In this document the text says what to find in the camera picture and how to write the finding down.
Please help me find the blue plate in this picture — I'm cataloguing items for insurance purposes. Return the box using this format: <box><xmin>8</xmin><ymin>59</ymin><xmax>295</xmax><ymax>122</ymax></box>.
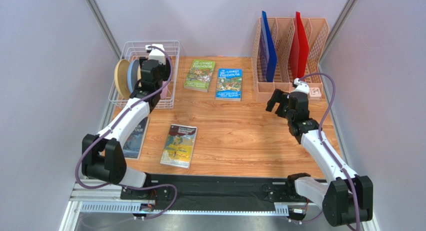
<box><xmin>127</xmin><ymin>59</ymin><xmax>140</xmax><ymax>93</ymax></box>

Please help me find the pink plate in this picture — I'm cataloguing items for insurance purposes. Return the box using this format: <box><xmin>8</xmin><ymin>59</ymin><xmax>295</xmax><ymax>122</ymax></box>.
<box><xmin>160</xmin><ymin>81</ymin><xmax>169</xmax><ymax>99</ymax></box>

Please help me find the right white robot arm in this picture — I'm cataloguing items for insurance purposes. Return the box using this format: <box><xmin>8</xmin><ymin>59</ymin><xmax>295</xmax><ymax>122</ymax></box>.
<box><xmin>266</xmin><ymin>89</ymin><xmax>374</xmax><ymax>227</ymax></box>

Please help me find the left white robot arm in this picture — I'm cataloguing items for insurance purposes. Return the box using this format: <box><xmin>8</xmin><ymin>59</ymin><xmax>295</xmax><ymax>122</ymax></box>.
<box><xmin>75</xmin><ymin>54</ymin><xmax>173</xmax><ymax>190</ymax></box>

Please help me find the tan plate at rack end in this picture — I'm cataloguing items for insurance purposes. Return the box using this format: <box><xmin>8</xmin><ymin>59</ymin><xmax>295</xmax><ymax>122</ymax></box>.
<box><xmin>114</xmin><ymin>59</ymin><xmax>131</xmax><ymax>99</ymax></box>

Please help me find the small pink white box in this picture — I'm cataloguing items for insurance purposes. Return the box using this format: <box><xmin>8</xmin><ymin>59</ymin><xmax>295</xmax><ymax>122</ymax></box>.
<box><xmin>308</xmin><ymin>87</ymin><xmax>322</xmax><ymax>100</ymax></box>

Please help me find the blue folder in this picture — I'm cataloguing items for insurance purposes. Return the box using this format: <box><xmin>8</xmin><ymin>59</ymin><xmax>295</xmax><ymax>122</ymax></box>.
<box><xmin>259</xmin><ymin>10</ymin><xmax>277</xmax><ymax>83</ymax></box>

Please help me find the blue treehouse book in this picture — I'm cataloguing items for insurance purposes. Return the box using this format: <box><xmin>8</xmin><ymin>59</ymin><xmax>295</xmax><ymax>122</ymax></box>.
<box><xmin>215</xmin><ymin>68</ymin><xmax>243</xmax><ymax>102</ymax></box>

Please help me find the red folder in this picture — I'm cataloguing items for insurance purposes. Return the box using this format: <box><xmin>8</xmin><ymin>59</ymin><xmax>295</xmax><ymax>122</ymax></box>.
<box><xmin>288</xmin><ymin>11</ymin><xmax>309</xmax><ymax>81</ymax></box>

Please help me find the pink plastic file organizer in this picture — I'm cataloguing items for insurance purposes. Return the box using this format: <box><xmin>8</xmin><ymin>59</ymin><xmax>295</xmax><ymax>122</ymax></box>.
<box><xmin>251</xmin><ymin>17</ymin><xmax>329</xmax><ymax>103</ymax></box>

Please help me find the green treehouse book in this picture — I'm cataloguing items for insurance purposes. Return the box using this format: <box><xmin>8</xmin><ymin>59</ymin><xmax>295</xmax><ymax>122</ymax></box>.
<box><xmin>183</xmin><ymin>59</ymin><xmax>216</xmax><ymax>93</ymax></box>

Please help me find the Nineteen Eighty-Four book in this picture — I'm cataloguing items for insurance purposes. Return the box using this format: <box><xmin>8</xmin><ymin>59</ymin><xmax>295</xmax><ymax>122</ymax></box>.
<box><xmin>122</xmin><ymin>117</ymin><xmax>150</xmax><ymax>160</ymax></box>

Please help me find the Brideshead Revisited book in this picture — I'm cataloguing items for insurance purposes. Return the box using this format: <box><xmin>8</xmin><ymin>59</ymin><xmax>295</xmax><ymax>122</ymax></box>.
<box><xmin>159</xmin><ymin>123</ymin><xmax>198</xmax><ymax>169</ymax></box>

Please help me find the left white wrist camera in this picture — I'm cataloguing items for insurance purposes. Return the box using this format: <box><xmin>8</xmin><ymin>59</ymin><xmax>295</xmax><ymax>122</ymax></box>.
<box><xmin>145</xmin><ymin>43</ymin><xmax>166</xmax><ymax>65</ymax></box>

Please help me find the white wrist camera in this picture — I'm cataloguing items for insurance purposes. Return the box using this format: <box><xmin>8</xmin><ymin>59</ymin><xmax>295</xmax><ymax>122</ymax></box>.
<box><xmin>145</xmin><ymin>43</ymin><xmax>166</xmax><ymax>65</ymax></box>
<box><xmin>292</xmin><ymin>78</ymin><xmax>310</xmax><ymax>95</ymax></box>

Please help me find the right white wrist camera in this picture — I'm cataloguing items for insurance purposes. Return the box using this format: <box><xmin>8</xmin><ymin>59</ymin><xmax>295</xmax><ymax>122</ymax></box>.
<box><xmin>292</xmin><ymin>78</ymin><xmax>310</xmax><ymax>95</ymax></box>

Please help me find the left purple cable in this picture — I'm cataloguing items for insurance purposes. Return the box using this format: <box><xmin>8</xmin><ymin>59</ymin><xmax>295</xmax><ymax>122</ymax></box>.
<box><xmin>74</xmin><ymin>45</ymin><xmax>178</xmax><ymax>220</ymax></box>

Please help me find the purple cable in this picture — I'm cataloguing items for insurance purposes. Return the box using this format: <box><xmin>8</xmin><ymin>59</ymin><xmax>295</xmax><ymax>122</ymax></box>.
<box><xmin>288</xmin><ymin>72</ymin><xmax>361</xmax><ymax>231</ymax></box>
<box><xmin>74</xmin><ymin>45</ymin><xmax>178</xmax><ymax>220</ymax></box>

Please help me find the white wire dish rack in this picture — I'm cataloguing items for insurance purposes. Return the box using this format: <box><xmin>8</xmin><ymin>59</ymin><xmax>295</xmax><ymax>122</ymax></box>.
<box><xmin>108</xmin><ymin>40</ymin><xmax>181</xmax><ymax>110</ymax></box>

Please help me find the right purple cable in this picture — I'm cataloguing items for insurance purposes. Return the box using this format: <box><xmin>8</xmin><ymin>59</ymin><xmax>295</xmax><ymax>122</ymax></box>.
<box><xmin>288</xmin><ymin>72</ymin><xmax>361</xmax><ymax>231</ymax></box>

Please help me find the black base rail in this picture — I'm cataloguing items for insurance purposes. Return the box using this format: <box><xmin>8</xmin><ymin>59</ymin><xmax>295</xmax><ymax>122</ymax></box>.
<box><xmin>120</xmin><ymin>174</ymin><xmax>307</xmax><ymax>212</ymax></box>

